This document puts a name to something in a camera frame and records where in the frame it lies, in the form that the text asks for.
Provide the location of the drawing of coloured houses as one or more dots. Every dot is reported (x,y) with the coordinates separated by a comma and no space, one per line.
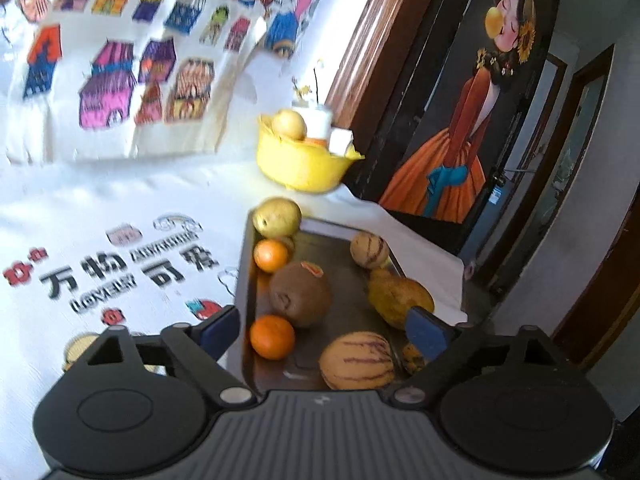
(125,125)

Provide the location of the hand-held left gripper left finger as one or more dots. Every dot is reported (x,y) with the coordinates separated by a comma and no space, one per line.
(222,327)

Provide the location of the brown wooden door frame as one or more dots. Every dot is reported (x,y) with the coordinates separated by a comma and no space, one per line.
(360,35)

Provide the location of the printed white tablecloth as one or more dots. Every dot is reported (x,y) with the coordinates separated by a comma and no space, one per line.
(150,200)

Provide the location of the small orange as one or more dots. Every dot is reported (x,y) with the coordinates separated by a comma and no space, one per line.
(271,256)
(272,337)

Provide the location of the large striped pepino melon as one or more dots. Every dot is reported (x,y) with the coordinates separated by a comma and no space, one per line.
(356,360)

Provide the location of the cartoon child and bear poster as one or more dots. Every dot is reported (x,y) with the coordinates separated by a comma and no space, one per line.
(280,0)

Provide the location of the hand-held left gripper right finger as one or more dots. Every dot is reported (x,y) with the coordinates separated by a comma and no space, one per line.
(425,330)

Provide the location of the orange dress figure door poster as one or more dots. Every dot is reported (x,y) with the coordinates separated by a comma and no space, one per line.
(465,110)

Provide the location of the metal tray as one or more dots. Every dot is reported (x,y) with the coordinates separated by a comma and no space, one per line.
(345,305)

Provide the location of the pale striped pepino melon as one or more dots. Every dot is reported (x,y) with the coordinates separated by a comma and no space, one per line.
(370,249)

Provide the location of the white cup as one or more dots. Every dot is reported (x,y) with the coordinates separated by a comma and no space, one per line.
(320,120)

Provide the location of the dark door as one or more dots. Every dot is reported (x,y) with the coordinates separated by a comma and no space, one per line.
(400,110)

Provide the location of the yellow flower twig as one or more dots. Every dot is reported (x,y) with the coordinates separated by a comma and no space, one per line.
(302,91)

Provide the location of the dark striped pepino melon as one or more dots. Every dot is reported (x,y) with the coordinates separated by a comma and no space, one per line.
(412,358)

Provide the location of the yellow pear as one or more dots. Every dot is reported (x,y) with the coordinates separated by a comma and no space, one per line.
(289,124)

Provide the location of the yellow plastic bowl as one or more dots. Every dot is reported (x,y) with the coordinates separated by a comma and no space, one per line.
(295,165)

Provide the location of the white carton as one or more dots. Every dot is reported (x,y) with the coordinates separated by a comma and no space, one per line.
(341,142)

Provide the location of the green-brown mango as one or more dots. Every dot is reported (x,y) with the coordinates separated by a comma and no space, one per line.
(276,216)

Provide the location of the brown kiwi with sticker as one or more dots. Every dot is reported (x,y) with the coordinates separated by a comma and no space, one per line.
(300,295)

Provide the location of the orange fruit in bowl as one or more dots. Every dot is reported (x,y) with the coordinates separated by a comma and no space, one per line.
(316,142)

